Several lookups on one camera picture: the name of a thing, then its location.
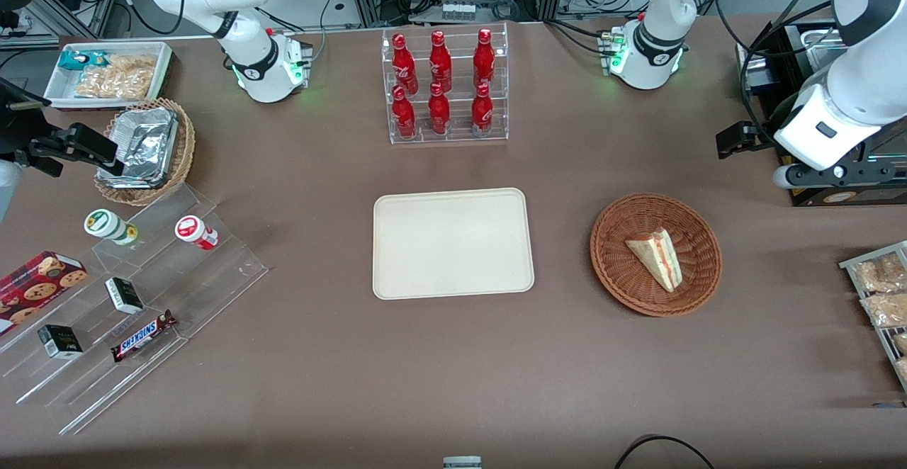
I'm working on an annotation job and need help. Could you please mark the triangular sandwich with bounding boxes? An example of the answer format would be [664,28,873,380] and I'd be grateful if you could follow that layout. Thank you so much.
[625,227,684,293]

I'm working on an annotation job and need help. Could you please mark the white rectangular snack tray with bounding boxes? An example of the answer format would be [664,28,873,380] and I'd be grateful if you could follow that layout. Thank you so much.
[43,41,175,111]

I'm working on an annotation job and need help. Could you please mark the tan wicker basket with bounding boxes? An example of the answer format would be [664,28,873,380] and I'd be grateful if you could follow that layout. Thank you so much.
[94,97,196,207]

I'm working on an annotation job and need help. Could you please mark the brown round wicker basket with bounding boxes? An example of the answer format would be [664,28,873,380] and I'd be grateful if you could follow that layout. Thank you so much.
[590,193,723,317]

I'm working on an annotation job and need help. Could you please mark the beige plastic serving tray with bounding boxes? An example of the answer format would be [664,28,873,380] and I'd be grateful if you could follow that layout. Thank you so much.
[373,187,536,301]

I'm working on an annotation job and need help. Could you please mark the aluminium foil containers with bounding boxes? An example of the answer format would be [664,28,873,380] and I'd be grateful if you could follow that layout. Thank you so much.
[96,106,179,188]

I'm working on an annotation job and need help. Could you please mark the clear bag of chips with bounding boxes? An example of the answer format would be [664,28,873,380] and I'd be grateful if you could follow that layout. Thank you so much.
[74,54,158,101]

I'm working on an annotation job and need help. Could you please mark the green lid snack cup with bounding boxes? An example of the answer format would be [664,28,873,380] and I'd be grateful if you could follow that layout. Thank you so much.
[83,208,140,247]

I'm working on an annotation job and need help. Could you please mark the black heated food cabinet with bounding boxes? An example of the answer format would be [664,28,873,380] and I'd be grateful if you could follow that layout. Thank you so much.
[736,18,907,208]

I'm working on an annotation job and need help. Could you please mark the teal snack packet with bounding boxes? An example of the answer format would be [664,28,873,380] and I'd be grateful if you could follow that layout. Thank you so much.
[57,50,108,72]

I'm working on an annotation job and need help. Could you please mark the red cookie box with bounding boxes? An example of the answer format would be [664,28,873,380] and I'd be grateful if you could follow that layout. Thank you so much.
[0,250,89,336]

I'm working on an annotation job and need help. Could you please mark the red lid snack cup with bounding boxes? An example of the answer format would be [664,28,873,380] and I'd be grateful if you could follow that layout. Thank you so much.
[174,215,220,252]

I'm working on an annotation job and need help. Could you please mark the small black box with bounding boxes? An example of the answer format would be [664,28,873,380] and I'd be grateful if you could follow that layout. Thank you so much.
[36,324,84,361]
[104,276,145,315]

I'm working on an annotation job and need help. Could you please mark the clear bag of pastry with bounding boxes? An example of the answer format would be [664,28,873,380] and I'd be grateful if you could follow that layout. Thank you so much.
[860,291,907,329]
[850,252,907,293]

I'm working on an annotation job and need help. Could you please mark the clear acrylic stepped display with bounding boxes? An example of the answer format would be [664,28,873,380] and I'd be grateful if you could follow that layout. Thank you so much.
[0,181,269,436]

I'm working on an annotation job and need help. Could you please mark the snickers chocolate bar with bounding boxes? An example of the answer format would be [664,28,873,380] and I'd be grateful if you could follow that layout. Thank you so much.
[111,309,178,363]

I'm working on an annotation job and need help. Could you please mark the red cola bottle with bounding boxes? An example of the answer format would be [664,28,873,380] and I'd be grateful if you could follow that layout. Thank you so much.
[429,30,454,93]
[391,33,419,96]
[473,28,496,89]
[427,82,451,136]
[391,86,417,140]
[471,84,494,137]

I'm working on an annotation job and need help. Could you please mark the clear acrylic bottle rack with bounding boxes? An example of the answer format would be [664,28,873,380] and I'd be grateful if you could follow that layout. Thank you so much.
[381,22,510,146]

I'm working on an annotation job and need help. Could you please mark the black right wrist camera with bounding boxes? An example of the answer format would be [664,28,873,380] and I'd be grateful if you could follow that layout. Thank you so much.
[0,76,52,159]

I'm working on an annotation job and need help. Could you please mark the grey wire rack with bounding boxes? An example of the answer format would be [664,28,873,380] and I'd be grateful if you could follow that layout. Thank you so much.
[839,240,907,393]

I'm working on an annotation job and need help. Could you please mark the black cable loop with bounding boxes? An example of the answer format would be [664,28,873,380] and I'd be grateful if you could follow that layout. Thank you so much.
[613,434,717,469]

